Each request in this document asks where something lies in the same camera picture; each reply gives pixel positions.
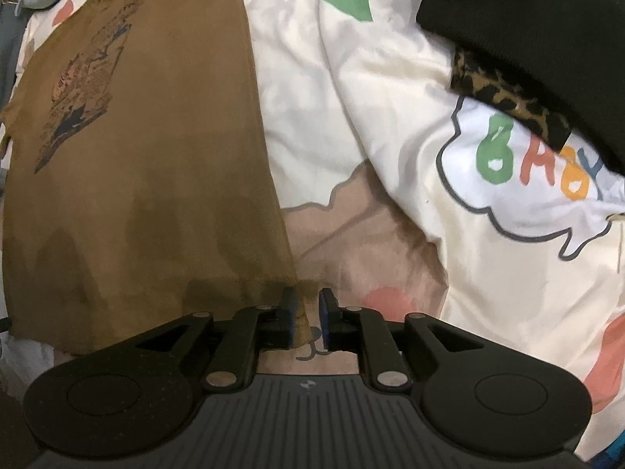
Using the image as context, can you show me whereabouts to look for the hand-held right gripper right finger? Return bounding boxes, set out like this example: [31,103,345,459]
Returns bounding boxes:
[320,288,489,392]

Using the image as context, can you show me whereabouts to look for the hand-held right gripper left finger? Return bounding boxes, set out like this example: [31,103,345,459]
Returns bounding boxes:
[137,287,298,392]

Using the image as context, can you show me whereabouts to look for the brown t-shirt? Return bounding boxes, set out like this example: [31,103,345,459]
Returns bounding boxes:
[0,0,318,357]

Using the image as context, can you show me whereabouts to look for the black folded clothes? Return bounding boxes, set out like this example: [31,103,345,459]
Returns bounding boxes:
[416,0,625,177]

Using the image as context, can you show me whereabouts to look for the cream bear printed blanket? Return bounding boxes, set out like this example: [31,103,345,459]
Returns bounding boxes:
[0,0,625,450]

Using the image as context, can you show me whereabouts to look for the leopard print cloth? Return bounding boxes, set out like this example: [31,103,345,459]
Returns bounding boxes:
[449,44,574,152]

